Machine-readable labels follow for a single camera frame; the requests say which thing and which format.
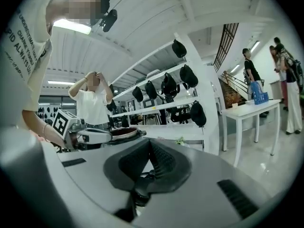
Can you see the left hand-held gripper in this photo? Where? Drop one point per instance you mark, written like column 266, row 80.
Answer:
column 64, row 125

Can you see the white side table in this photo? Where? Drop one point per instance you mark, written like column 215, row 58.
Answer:
column 249, row 109

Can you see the white shelving rack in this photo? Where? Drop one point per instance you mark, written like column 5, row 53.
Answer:
column 209, row 117

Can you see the ceiling strip light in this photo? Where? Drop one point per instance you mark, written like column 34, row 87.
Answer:
column 73, row 26

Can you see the small green potted plant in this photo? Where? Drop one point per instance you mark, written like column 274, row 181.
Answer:
column 181, row 141

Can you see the person's body in cream shirt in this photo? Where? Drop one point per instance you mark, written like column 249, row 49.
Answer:
column 19, row 68

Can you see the white and black shelf appliance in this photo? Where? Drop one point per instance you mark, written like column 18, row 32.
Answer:
column 149, row 103

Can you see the blue plastic basket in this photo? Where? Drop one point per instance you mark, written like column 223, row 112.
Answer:
column 260, row 95

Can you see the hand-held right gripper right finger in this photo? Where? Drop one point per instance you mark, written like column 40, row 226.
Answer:
column 202, row 174

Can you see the person's left forearm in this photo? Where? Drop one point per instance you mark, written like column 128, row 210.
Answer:
column 38, row 125

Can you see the staircase with dark railing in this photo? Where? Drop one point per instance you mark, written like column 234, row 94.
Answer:
column 225, row 44

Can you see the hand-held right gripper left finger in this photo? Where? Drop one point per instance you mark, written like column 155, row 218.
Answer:
column 95, row 186

